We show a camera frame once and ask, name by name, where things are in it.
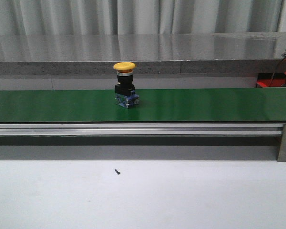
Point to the red plastic bin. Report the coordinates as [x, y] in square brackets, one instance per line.
[264, 79]

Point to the grey stone counter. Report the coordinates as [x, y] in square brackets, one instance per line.
[152, 54]

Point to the white pleated curtain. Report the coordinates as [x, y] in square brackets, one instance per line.
[82, 17]

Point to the aluminium conveyor rail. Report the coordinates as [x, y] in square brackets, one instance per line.
[143, 129]

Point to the green conveyor belt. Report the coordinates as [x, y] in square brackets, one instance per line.
[155, 105]

